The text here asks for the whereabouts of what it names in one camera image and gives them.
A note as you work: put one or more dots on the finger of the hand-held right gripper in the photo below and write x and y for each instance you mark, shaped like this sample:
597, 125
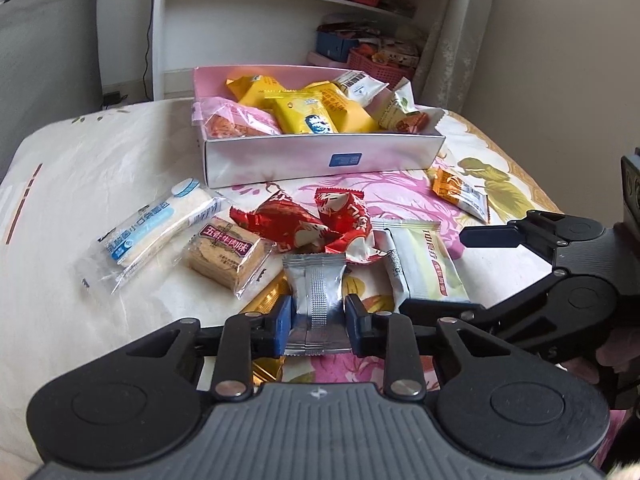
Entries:
490, 236
440, 309

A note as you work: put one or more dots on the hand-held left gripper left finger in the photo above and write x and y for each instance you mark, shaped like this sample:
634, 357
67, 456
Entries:
281, 325

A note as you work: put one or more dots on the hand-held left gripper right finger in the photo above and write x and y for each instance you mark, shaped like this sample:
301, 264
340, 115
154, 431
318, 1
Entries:
356, 325

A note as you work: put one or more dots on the silver foil snack packet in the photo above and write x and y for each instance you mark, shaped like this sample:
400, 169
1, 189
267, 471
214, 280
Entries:
317, 290

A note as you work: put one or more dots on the clear biscuit packet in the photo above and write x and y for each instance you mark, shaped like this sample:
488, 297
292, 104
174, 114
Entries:
225, 252

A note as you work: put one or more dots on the red foil snack packet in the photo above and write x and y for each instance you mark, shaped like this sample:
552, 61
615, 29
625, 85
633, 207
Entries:
285, 220
350, 220

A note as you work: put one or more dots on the pink cardboard box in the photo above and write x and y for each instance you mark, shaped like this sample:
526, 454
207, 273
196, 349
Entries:
310, 160

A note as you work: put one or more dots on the plain yellow snack packet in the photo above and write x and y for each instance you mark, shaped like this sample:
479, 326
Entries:
345, 110

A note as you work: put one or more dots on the white packet dark print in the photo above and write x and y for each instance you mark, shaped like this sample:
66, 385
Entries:
360, 87

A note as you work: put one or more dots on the pink clear bread packet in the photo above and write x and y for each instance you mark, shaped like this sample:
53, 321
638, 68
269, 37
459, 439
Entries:
235, 122

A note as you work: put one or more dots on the yellow packet blue label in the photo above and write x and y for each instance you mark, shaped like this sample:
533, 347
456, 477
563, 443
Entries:
300, 115

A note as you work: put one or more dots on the large yellow waffle packet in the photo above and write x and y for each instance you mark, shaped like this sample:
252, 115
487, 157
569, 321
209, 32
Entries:
250, 89

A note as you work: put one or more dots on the person's right forearm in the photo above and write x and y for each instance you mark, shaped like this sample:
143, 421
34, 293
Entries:
627, 472

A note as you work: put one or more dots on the person's right hand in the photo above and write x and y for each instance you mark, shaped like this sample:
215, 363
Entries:
620, 355

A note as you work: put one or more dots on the gold foil snack packet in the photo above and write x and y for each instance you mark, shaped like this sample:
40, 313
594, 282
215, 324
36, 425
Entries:
265, 300

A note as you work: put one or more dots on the white green snack packet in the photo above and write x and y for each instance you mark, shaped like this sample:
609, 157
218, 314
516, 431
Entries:
430, 265

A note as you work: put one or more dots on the white grey snack packet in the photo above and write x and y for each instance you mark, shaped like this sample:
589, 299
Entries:
397, 275

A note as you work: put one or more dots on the orange white snack packet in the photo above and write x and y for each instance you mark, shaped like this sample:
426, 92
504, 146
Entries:
457, 192

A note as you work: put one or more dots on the clear roll cake packet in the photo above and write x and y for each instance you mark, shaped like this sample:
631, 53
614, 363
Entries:
155, 225

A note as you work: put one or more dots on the printed cardboard toy box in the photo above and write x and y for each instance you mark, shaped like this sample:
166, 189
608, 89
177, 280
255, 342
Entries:
400, 54

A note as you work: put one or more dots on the large pink lattice basket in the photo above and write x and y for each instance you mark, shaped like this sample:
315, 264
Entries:
367, 64

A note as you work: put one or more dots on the cream lace curtain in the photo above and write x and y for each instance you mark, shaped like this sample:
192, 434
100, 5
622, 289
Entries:
450, 25

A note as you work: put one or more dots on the blue storage box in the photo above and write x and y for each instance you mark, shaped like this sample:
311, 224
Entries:
335, 46

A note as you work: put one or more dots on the white shelf unit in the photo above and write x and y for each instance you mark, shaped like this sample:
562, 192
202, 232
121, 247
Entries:
225, 35

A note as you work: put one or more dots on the grey sofa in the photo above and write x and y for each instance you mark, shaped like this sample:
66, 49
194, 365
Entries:
45, 60

